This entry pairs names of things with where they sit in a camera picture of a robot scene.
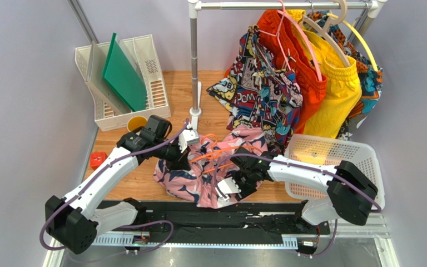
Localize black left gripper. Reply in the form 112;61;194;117
153;136;191;172

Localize pink shark print shorts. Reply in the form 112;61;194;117
153;126;267;209

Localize orange plastic hanger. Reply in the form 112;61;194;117
188;130;267;174

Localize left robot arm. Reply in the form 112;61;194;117
39;115;199;255

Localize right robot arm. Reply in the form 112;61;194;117
230;147;381;226

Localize comic print shorts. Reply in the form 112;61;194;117
206;25;304;154

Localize yellow shorts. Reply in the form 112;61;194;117
300;14;361;138

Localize blue orange patterned shorts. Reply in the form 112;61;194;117
302;11;383;140

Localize beige wooden hanger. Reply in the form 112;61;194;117
302;0;352;68

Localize pink plastic hanger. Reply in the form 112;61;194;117
261;9;323;78

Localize yellow plastic hanger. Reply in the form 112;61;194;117
329;21;379;72

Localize yellow cup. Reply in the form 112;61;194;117
126;116;147;132

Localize white plastic laundry basket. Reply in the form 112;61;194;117
284;134;385;208

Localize red cube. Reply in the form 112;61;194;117
89;151;108;170

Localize green plastic board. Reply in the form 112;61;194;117
102;33;147;112

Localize grey plastic board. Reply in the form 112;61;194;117
85;41;131;114

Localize white plastic file rack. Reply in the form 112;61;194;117
75;34;171;131

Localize metal clothes rack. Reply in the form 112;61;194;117
186;0;388;134

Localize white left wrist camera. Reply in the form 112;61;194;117
178;124;200;152

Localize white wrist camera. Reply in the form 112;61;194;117
215;177;241;200
178;124;200;152

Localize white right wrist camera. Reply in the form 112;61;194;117
215;177;241;200

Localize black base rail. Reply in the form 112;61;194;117
113;201;331;246

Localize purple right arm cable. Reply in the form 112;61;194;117
213;152;383;259

